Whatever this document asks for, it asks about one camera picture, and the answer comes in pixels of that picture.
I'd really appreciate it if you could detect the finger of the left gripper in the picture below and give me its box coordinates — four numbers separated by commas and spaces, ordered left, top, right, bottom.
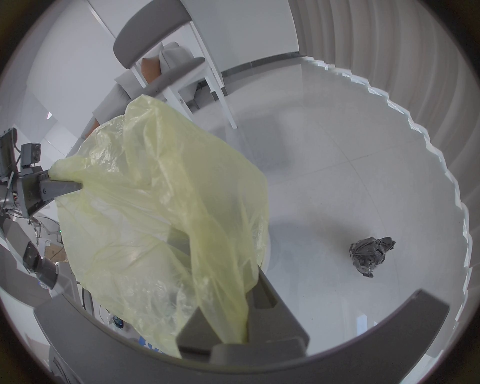
39, 179, 83, 200

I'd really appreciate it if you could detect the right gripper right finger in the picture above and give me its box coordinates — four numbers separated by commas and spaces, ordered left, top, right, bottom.
245, 267, 311, 349

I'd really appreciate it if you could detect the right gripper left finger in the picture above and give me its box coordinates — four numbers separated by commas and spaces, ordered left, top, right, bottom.
175, 307, 226, 357

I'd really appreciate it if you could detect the yellow plastic bag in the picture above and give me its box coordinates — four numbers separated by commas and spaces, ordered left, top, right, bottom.
49, 94, 271, 359

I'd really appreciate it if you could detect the black plastic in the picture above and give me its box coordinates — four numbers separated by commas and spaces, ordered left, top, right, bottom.
349, 236, 397, 278

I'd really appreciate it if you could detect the orange cushion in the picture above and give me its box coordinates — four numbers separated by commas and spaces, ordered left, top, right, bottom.
141, 58, 162, 82
84, 117, 101, 140

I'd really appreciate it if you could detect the grey sofa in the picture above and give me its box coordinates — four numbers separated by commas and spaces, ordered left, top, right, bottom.
84, 41, 206, 140

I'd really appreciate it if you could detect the grey and white chair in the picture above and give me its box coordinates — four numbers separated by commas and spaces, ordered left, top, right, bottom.
113, 0, 238, 130

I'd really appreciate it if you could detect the beige curtain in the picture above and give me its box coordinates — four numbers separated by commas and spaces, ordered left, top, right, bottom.
289, 0, 480, 301

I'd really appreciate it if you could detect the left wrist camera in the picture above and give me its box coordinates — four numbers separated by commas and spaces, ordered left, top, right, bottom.
20, 142, 43, 168

